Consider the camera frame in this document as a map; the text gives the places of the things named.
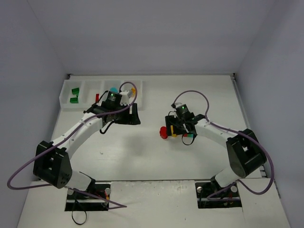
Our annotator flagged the red round lego brick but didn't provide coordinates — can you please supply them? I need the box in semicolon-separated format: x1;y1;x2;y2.
159;126;168;139

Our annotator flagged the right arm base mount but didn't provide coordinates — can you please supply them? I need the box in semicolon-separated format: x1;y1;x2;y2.
195;182;242;209

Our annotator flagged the black cable loop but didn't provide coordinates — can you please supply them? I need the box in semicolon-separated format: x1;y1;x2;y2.
71;199;87;226

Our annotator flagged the purple cable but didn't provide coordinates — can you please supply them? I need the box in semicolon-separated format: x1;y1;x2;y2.
171;90;275;202
7;82;127;210

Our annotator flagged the green stepped lego brick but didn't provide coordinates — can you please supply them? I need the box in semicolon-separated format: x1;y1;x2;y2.
69;96;79;104

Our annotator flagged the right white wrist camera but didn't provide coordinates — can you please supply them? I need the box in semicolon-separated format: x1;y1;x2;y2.
171;102;184;112

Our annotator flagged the cyan round lego brick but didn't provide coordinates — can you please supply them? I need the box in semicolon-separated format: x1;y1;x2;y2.
110;87;118;93

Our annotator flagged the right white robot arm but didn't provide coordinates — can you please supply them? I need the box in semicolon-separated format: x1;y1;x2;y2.
165;104;267;188

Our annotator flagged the clear plastic sorting tray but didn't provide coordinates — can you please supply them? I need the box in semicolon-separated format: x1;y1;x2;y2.
58;79;146;111

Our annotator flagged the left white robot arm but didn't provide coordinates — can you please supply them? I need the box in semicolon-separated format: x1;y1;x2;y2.
33;90;141;192

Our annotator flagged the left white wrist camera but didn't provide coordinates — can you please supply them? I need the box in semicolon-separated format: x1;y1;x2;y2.
119;90;133;106

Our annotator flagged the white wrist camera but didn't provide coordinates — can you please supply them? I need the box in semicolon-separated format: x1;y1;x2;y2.
119;90;133;106
171;102;184;112

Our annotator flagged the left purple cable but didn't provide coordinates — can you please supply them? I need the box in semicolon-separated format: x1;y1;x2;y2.
7;82;127;210

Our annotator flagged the yellow round lego brick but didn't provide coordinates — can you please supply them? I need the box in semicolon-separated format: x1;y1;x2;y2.
171;125;177;137

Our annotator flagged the green lego brick stack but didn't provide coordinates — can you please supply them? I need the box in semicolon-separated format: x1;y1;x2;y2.
71;87;80;96

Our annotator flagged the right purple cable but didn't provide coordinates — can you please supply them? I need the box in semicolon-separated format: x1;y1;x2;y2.
171;90;275;202

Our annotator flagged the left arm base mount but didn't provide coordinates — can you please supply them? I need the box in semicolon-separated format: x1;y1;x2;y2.
65;183;111;212

